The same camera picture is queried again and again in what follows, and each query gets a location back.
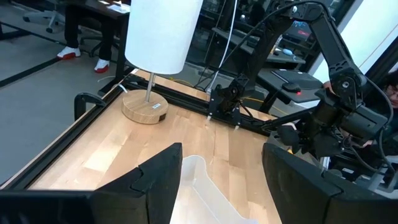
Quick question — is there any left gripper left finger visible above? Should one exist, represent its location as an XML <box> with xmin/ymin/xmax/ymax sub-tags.
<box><xmin>92</xmin><ymin>142</ymin><xmax>183</xmax><ymax>224</ymax></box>

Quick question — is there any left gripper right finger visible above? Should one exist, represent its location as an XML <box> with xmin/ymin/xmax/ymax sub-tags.
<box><xmin>262</xmin><ymin>142</ymin><xmax>343</xmax><ymax>224</ymax></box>

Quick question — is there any clear plastic container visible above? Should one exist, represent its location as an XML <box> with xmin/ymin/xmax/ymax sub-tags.
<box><xmin>169</xmin><ymin>154</ymin><xmax>259</xmax><ymax>224</ymax></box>

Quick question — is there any person's hand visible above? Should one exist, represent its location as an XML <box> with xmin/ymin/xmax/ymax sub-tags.
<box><xmin>322</xmin><ymin>80</ymin><xmax>336</xmax><ymax>96</ymax></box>

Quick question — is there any black side desk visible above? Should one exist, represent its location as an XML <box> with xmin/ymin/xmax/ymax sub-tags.
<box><xmin>257</xmin><ymin>67</ymin><xmax>331</xmax><ymax>114</ymax></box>

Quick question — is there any black computer mouse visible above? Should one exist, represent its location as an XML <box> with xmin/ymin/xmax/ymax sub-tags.
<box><xmin>281</xmin><ymin>82</ymin><xmax>302</xmax><ymax>95</ymax></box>

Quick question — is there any black desk mat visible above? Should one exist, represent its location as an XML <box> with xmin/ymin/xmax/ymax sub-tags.
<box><xmin>271</xmin><ymin>69</ymin><xmax>325</xmax><ymax>91</ymax></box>

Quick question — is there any person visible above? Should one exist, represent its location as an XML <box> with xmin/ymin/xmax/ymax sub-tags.
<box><xmin>381</xmin><ymin>68</ymin><xmax>398</xmax><ymax>110</ymax></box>

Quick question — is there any person's shoe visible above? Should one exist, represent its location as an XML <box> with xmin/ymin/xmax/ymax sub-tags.
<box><xmin>93</xmin><ymin>58</ymin><xmax>111</xmax><ymax>75</ymax></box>
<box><xmin>57</xmin><ymin>45</ymin><xmax>81</xmax><ymax>61</ymax></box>

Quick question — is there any white shade wooden base lamp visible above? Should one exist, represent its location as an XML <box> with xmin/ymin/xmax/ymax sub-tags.
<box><xmin>121</xmin><ymin>0</ymin><xmax>205</xmax><ymax>125</ymax></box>

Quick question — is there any person's leg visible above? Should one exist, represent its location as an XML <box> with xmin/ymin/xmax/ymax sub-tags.
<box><xmin>98</xmin><ymin>14</ymin><xmax>116</xmax><ymax>62</ymax></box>
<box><xmin>63</xmin><ymin>3</ymin><xmax>84</xmax><ymax>49</ymax></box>

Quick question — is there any white paper sheet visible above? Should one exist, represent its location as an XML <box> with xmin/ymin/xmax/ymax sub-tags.
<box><xmin>106</xmin><ymin>1</ymin><xmax>132</xmax><ymax>15</ymax></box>

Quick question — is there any office chair base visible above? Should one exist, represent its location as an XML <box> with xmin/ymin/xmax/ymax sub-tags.
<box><xmin>22</xmin><ymin>8</ymin><xmax>67</xmax><ymax>34</ymax></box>

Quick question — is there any black frame clamp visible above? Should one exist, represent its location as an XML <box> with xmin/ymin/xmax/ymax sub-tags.
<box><xmin>73</xmin><ymin>92</ymin><xmax>107</xmax><ymax>121</ymax></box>

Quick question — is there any grey-white cable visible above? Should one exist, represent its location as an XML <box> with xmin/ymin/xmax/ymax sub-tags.
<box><xmin>206</xmin><ymin>0</ymin><xmax>239</xmax><ymax>94</ymax></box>

